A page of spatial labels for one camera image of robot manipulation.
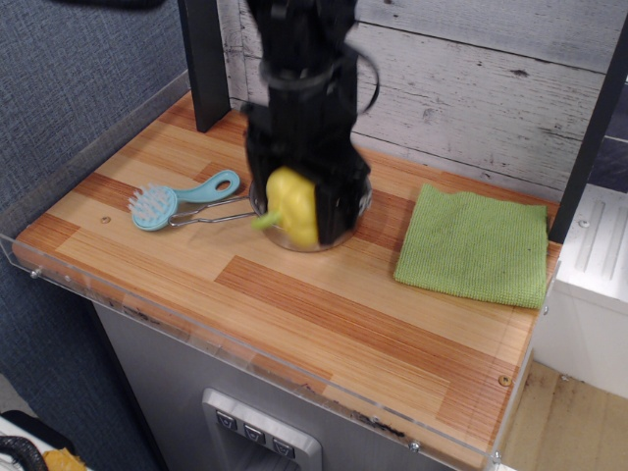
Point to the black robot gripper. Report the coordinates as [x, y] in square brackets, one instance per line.
[309, 130]

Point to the yellow toy capsicum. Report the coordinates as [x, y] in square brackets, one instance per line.
[291, 207]

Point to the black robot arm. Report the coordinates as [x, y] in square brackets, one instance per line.
[303, 44]

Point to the light blue scrub brush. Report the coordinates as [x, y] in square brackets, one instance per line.
[151, 207]

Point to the green microfibre cloth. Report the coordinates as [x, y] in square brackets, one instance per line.
[472, 246]

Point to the stainless steel cabinet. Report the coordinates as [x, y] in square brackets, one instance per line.
[168, 373]

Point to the silver dispenser button panel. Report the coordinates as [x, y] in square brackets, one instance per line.
[258, 441]

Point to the white toy appliance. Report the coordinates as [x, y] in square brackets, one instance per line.
[582, 331]

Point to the steel pan with wire handle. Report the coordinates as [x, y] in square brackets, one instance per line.
[275, 234]

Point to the black vertical post left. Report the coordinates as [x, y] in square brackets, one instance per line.
[205, 60]

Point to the black vertical post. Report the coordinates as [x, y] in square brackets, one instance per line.
[205, 60]
[608, 98]

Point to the black vertical post right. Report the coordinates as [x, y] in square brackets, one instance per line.
[608, 98]

